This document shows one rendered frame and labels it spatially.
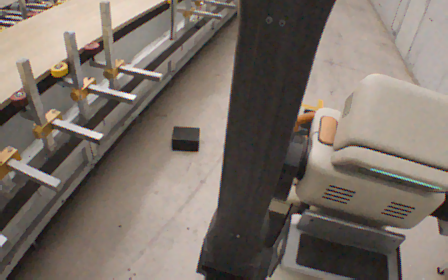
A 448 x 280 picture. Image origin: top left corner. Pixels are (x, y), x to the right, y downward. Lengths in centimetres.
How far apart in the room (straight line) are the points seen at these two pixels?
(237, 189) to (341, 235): 43
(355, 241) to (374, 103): 32
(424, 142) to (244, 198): 29
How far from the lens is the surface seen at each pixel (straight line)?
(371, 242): 66
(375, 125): 43
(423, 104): 47
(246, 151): 21
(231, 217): 27
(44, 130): 126
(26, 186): 126
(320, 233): 64
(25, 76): 114
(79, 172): 196
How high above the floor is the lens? 156
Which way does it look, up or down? 40 degrees down
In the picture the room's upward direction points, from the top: 8 degrees clockwise
